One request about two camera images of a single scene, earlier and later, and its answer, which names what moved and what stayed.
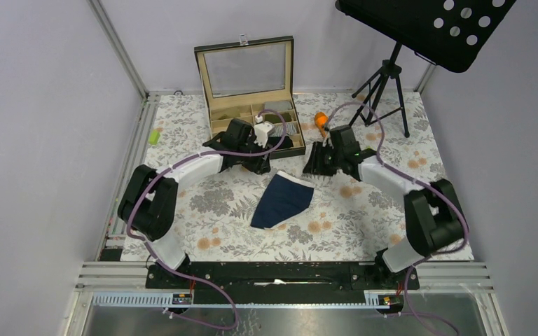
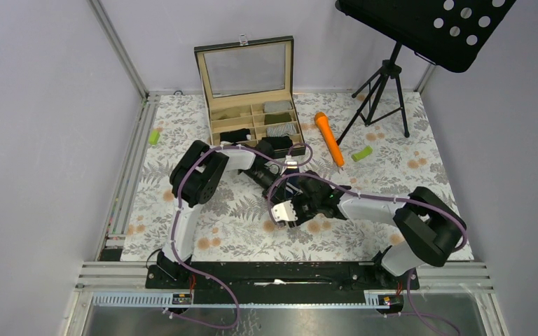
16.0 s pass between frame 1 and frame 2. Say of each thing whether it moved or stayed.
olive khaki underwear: stayed
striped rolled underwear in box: stayed
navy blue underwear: moved
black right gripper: moved
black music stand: stayed
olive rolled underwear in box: stayed
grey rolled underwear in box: stayed
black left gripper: moved
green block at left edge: stayed
